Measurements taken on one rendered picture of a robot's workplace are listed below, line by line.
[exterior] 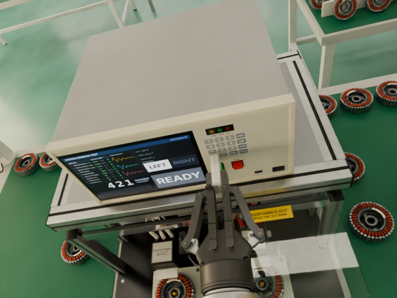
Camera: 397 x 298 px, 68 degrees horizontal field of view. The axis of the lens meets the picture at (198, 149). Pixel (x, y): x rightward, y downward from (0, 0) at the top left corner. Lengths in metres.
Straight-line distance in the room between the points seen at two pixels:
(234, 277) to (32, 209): 1.10
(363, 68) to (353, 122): 1.47
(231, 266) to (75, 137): 0.35
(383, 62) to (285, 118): 2.28
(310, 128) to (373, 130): 0.53
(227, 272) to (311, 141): 0.38
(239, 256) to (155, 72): 0.38
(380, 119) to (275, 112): 0.81
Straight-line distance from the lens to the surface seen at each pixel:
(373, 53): 2.85
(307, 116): 0.74
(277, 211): 0.66
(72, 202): 0.78
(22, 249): 1.33
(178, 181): 0.62
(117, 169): 0.60
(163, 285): 0.92
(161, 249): 0.84
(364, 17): 1.80
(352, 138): 1.19
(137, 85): 0.61
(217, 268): 0.43
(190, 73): 0.59
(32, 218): 1.38
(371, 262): 0.98
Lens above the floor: 1.66
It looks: 49 degrees down
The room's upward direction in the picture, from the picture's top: 21 degrees counter-clockwise
